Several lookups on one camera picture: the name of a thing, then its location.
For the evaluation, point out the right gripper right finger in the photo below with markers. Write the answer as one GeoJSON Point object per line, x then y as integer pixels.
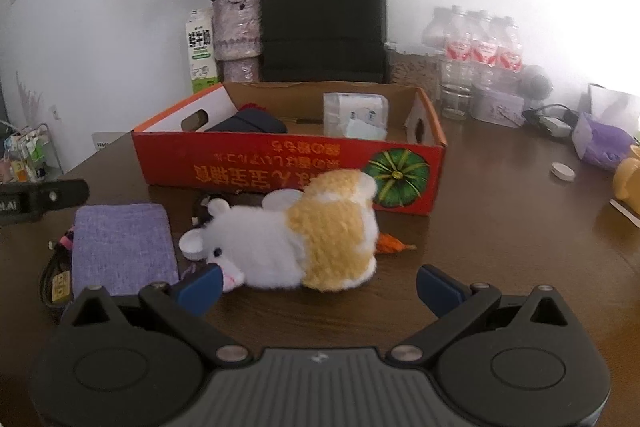
{"type": "Point", "coordinates": [503, 360]}

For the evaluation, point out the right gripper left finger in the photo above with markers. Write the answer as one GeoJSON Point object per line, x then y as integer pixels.
{"type": "Point", "coordinates": [135, 360]}

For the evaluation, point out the purple towel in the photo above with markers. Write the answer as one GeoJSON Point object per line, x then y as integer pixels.
{"type": "Point", "coordinates": [122, 248]}

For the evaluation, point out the white orange plush toy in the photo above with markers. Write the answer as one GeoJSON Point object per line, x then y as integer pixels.
{"type": "Point", "coordinates": [325, 241]}

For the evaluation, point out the dark blue pouch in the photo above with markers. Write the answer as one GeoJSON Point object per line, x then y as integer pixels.
{"type": "Point", "coordinates": [251, 120]}

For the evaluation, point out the white ridged jar lid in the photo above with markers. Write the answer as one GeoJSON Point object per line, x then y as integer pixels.
{"type": "Point", "coordinates": [281, 200]}

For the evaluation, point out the white poster board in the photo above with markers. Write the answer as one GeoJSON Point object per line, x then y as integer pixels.
{"type": "Point", "coordinates": [105, 138]}

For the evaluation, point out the orange dried petal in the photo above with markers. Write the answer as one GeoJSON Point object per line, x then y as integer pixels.
{"type": "Point", "coordinates": [388, 245]}

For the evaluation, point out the small white bottle cap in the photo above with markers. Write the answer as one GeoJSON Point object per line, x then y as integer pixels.
{"type": "Point", "coordinates": [562, 172]}

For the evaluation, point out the yellow mug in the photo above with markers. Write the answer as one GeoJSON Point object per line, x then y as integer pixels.
{"type": "Point", "coordinates": [626, 181]}

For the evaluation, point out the purple tissue pack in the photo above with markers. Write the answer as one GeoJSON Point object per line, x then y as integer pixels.
{"type": "Point", "coordinates": [607, 127]}

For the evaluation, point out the white power adapter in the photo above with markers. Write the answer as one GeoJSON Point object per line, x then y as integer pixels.
{"type": "Point", "coordinates": [556, 121]}

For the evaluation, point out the red fabric flower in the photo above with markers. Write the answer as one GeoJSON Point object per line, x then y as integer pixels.
{"type": "Point", "coordinates": [253, 106]}

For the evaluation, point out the green white milk carton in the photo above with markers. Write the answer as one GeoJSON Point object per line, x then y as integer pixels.
{"type": "Point", "coordinates": [199, 43]}

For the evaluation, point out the red cardboard box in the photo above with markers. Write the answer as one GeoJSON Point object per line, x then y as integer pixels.
{"type": "Point", "coordinates": [175, 149]}

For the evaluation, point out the white floral tin box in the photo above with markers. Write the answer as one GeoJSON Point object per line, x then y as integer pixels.
{"type": "Point", "coordinates": [496, 107]}

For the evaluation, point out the empty glass cup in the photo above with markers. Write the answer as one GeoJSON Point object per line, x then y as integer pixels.
{"type": "Point", "coordinates": [455, 101]}

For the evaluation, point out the grey round speaker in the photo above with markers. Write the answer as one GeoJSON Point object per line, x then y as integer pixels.
{"type": "Point", "coordinates": [535, 84]}

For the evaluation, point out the purple textured vase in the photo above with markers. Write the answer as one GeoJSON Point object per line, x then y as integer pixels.
{"type": "Point", "coordinates": [237, 26]}

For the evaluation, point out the white plastic bottle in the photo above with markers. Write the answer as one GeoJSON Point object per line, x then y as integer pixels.
{"type": "Point", "coordinates": [360, 116]}

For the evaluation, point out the clear jar with grains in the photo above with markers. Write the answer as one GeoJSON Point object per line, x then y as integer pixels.
{"type": "Point", "coordinates": [414, 65]}

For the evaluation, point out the pack of water bottles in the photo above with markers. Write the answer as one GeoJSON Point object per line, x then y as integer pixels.
{"type": "Point", "coordinates": [475, 48]}

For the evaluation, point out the black paper bag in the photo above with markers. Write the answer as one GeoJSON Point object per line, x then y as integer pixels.
{"type": "Point", "coordinates": [324, 40]}

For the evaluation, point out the wire storage rack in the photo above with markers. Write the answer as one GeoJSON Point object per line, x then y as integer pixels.
{"type": "Point", "coordinates": [28, 154]}

